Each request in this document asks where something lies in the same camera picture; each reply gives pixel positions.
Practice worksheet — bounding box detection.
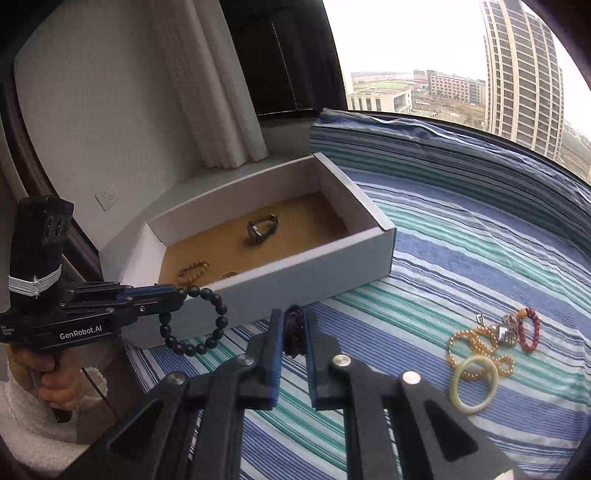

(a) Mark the black bead bracelet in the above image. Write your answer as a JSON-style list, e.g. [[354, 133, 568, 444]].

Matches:
[[157, 284, 230, 357]]

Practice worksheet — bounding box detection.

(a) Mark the brown wooden bead bracelet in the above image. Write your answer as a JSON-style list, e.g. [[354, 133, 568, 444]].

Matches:
[[175, 260, 212, 287]]

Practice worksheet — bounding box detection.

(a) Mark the left hand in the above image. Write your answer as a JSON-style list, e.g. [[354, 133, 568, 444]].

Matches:
[[6, 345, 84, 411]]

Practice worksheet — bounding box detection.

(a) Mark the pale jade bangle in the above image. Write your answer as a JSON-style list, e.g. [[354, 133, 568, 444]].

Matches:
[[448, 354, 501, 415]]

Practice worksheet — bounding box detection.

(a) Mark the white fleece sleeve left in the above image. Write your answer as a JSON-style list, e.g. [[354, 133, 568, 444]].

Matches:
[[1, 368, 109, 478]]

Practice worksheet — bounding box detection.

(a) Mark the striped bed sheet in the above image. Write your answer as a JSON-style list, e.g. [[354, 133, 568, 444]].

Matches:
[[126, 169, 590, 479]]

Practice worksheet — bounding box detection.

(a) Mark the white cardboard box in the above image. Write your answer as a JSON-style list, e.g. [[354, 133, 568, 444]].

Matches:
[[100, 154, 396, 326]]

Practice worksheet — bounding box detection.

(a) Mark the white curtain left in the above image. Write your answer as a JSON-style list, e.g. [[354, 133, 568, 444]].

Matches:
[[149, 1, 269, 169]]

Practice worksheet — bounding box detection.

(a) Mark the striped pillow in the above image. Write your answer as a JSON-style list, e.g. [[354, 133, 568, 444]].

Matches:
[[310, 109, 590, 252]]

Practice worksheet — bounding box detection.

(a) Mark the wall power socket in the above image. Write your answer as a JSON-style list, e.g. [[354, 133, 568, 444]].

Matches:
[[95, 186, 118, 211]]

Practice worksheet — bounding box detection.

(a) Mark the golden pearl necklace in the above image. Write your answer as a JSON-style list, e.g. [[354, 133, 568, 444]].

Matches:
[[445, 324, 516, 381]]

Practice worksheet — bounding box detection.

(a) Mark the red bead bracelet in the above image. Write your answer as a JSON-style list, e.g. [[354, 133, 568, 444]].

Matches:
[[516, 306, 541, 355]]

